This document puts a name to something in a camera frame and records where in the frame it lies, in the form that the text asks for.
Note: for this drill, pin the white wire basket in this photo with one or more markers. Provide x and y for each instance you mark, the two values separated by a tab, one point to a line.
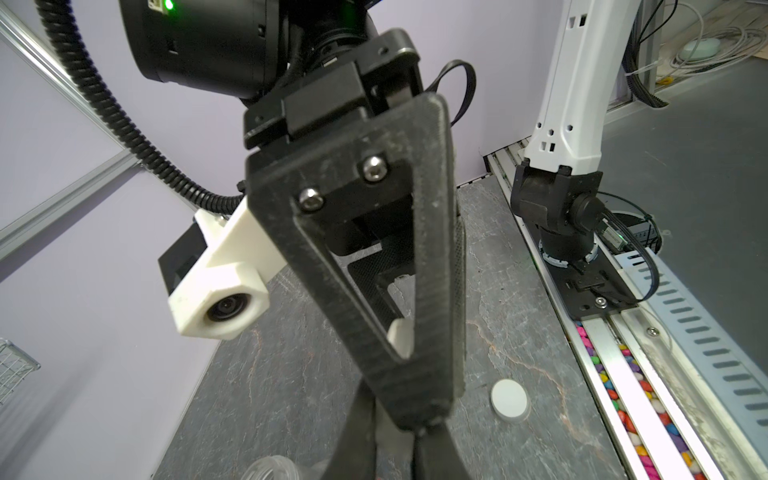
16	365

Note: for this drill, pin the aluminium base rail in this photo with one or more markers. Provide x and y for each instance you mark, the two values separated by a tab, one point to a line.
664	421

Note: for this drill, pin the clear bottle red cream label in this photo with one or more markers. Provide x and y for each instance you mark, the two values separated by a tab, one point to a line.
278	467

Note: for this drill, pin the white bottle cap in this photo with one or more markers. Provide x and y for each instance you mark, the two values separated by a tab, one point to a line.
509	400

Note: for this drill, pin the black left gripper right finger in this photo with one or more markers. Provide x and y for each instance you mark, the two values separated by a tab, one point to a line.
435	456

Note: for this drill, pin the grey slotted cable duct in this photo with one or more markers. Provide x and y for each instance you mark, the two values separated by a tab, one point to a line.
685	326

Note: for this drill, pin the aluminium frame profiles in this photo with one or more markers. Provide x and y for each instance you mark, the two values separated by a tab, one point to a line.
56	153

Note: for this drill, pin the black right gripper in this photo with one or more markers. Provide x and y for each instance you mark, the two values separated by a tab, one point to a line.
399	312

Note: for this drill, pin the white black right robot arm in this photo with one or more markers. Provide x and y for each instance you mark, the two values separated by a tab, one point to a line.
247	49

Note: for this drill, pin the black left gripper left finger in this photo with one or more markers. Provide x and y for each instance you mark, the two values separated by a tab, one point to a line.
355	455

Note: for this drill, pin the cream bottle cap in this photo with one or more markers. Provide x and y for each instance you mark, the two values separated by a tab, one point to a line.
401	335

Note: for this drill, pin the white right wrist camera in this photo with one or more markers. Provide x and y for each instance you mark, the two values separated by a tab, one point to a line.
216	274

